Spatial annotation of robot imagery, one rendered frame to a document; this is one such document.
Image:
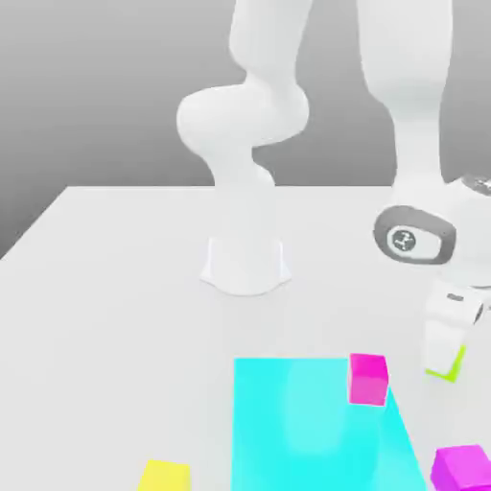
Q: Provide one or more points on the small yellow cube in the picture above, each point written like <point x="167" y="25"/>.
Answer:
<point x="165" y="477"/>

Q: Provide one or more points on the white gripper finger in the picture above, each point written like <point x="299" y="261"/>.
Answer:
<point x="441" y="347"/>

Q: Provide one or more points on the small pink cube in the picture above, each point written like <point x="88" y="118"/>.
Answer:
<point x="368" y="381"/>

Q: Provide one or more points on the small magenta cube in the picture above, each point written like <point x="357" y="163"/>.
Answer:
<point x="462" y="470"/>

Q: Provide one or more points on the large cyan box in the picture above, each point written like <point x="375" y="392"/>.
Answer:
<point x="299" y="429"/>

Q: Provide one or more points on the small lime green cube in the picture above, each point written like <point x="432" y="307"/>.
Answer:
<point x="457" y="366"/>

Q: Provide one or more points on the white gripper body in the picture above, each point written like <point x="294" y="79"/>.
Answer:
<point x="447" y="310"/>

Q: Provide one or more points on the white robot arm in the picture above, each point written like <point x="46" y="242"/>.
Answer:
<point x="245" y="115"/>

